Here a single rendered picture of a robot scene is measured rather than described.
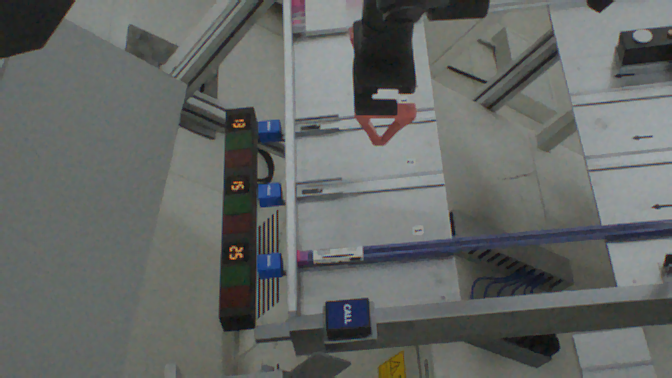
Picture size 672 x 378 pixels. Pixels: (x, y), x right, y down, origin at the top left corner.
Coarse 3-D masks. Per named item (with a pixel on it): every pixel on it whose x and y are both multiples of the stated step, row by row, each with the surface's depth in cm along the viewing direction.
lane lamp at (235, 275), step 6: (222, 270) 128; (228, 270) 127; (234, 270) 127; (240, 270) 127; (246, 270) 127; (222, 276) 127; (228, 276) 127; (234, 276) 127; (240, 276) 127; (246, 276) 127; (222, 282) 127; (228, 282) 126; (234, 282) 126; (240, 282) 126; (246, 282) 126
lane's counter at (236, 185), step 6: (228, 180) 136; (234, 180) 136; (240, 180) 136; (246, 180) 136; (228, 186) 136; (234, 186) 136; (240, 186) 135; (246, 186) 135; (228, 192) 135; (234, 192) 135; (240, 192) 135; (246, 192) 135
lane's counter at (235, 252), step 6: (228, 246) 130; (234, 246) 130; (240, 246) 130; (246, 246) 129; (228, 252) 129; (234, 252) 129; (240, 252) 129; (246, 252) 129; (228, 258) 129; (234, 258) 129; (240, 258) 128; (246, 258) 128
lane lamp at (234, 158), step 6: (234, 150) 139; (240, 150) 139; (246, 150) 139; (228, 156) 139; (234, 156) 139; (240, 156) 139; (246, 156) 139; (228, 162) 138; (234, 162) 138; (240, 162) 138; (246, 162) 138
